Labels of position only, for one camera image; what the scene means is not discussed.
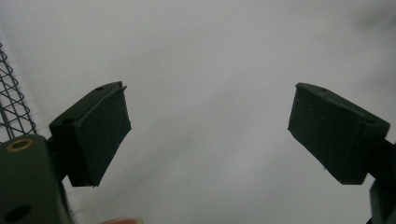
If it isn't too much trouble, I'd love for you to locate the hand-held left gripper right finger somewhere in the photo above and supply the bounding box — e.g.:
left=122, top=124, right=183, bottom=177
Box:
left=287, top=82, right=391, bottom=186

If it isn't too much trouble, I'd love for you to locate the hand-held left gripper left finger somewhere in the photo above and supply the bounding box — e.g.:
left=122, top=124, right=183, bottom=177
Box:
left=49, top=80, right=133, bottom=188

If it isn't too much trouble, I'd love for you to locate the black wire mesh basket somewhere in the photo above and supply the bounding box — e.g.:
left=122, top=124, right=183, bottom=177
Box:
left=0, top=41, right=37, bottom=142

